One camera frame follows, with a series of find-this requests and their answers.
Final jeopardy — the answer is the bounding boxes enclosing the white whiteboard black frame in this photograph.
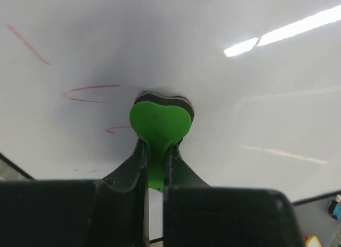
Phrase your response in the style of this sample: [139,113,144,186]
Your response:
[1,0,340,240]

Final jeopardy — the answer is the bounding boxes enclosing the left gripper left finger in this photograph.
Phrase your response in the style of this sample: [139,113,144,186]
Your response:
[1,140,149,246]

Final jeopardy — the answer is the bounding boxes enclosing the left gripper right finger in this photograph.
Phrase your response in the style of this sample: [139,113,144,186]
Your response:
[163,146,304,246]

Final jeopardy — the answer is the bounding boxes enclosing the green whiteboard eraser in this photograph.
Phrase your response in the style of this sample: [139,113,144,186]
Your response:
[129,91,194,193]

